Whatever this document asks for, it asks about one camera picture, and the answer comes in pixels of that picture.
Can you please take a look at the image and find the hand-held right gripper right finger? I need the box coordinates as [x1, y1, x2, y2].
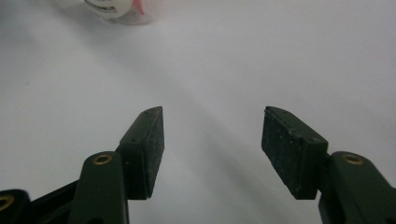
[261, 105, 396, 224]

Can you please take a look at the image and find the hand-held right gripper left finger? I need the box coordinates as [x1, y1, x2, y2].
[66, 105, 165, 224]

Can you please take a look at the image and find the white plastic bag red print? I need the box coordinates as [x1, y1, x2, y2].
[55, 0, 163, 26]

